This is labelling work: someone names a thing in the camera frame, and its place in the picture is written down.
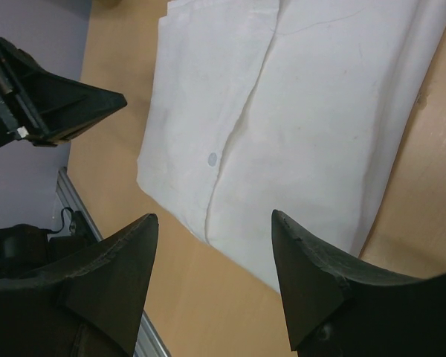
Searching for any aluminium mounting rail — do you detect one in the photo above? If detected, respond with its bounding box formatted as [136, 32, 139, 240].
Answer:
[46, 169, 169, 356]

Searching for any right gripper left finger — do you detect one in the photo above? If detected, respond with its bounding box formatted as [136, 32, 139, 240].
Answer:
[0, 213, 158, 356]

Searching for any white long sleeve shirt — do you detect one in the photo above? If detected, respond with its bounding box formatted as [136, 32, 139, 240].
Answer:
[137, 1, 446, 289]

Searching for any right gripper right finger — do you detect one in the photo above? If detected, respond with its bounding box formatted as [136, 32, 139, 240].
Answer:
[271, 210, 446, 356]

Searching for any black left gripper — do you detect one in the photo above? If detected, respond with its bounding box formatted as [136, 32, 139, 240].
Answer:
[0, 37, 127, 148]

